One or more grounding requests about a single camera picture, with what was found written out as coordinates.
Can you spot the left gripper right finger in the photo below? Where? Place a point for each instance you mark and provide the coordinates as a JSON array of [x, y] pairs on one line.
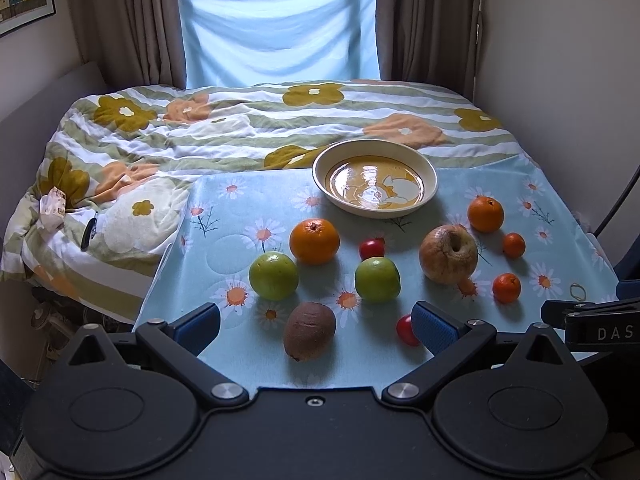
[[457, 348]]

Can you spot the brown curtain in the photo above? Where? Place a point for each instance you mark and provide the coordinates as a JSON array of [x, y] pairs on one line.
[[133, 42], [429, 41]]

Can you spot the large wrinkled brown apple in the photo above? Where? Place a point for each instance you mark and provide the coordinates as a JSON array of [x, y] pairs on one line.
[[448, 254]]

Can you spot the light blue window cloth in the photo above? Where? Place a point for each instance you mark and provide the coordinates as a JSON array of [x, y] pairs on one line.
[[239, 43]]

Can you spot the small tangerine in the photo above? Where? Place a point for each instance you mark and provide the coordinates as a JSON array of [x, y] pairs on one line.
[[513, 245], [506, 288]]

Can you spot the right brown curtain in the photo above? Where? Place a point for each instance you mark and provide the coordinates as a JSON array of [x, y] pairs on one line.
[[429, 41]]

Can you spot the small red tomato front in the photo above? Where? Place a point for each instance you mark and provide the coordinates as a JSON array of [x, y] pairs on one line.
[[405, 332]]

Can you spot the large orange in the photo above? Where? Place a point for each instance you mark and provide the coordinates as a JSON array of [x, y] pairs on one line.
[[314, 241]]

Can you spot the small red tomato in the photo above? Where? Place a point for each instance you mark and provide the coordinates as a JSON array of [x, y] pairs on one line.
[[374, 247], [405, 332]]

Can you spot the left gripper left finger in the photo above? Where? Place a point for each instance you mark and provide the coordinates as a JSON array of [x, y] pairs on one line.
[[173, 349]]

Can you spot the yellow rubber band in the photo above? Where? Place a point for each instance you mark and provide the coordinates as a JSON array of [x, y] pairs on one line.
[[578, 292]]

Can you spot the crumpled patterned paper packet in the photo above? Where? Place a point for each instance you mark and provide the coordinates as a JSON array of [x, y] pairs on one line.
[[52, 207]]

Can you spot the green apple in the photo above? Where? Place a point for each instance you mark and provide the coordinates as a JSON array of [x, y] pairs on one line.
[[273, 276], [377, 279]]

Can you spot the cream ceramic bowl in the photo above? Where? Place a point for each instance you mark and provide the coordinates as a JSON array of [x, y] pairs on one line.
[[375, 179]]

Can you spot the light blue daisy tablecloth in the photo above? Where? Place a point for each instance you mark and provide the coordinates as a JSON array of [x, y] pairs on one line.
[[220, 238]]

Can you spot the black small device on bed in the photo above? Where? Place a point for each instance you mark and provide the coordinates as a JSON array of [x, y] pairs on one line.
[[89, 233]]

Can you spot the left brown curtain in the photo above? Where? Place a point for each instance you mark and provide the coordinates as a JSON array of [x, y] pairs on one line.
[[133, 42]]

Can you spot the floral striped duvet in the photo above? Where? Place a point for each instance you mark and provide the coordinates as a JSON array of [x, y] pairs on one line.
[[129, 158]]

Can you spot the brown kiwi fruit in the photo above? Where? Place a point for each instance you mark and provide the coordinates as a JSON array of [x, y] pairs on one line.
[[309, 331]]

